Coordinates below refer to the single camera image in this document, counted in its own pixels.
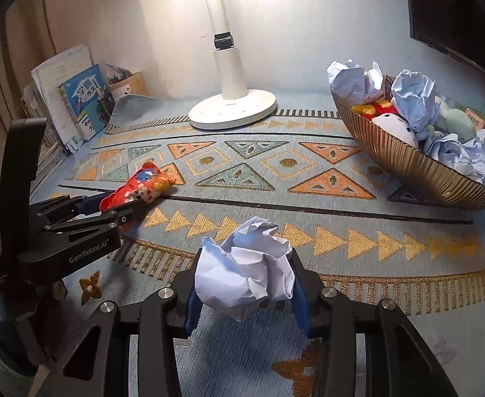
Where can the blue book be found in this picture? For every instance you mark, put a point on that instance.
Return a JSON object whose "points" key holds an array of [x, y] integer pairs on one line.
{"points": [[83, 95]]}

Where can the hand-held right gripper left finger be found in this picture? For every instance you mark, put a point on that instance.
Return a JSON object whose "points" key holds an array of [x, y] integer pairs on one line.
{"points": [[192, 312]]}

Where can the blue patterned mat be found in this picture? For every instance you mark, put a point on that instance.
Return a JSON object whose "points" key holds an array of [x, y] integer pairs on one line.
{"points": [[267, 153]]}

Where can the flat white book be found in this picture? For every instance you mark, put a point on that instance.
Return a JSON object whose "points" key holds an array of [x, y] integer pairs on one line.
{"points": [[48, 169]]}

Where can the orange cardboard box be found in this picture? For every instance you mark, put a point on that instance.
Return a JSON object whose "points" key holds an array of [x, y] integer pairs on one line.
{"points": [[475, 119]]}

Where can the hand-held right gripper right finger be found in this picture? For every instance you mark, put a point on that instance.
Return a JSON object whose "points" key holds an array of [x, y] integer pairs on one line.
{"points": [[300, 310]]}

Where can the beige curtain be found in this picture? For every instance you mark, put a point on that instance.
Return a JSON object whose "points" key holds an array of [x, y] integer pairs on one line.
{"points": [[6, 70]]}

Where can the red snack bag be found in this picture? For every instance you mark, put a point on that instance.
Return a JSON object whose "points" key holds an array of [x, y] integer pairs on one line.
{"points": [[143, 184]]}

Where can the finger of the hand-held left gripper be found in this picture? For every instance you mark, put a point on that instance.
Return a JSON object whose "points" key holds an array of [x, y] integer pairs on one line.
{"points": [[87, 203], [102, 223]]}

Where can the stack of white books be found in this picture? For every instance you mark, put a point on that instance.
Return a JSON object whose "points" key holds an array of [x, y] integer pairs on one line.
{"points": [[56, 74]]}

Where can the pastel caterpillar plush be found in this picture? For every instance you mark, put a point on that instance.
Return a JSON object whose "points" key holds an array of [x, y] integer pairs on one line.
{"points": [[457, 126]]}

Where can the small cardboard box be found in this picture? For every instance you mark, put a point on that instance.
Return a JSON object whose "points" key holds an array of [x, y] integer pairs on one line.
{"points": [[133, 87]]}

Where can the white kitty plush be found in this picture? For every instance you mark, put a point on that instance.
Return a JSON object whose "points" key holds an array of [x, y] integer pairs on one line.
{"points": [[391, 126]]}

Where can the black monitor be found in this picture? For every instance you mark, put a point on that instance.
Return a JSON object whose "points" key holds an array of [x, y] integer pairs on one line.
{"points": [[453, 8]]}

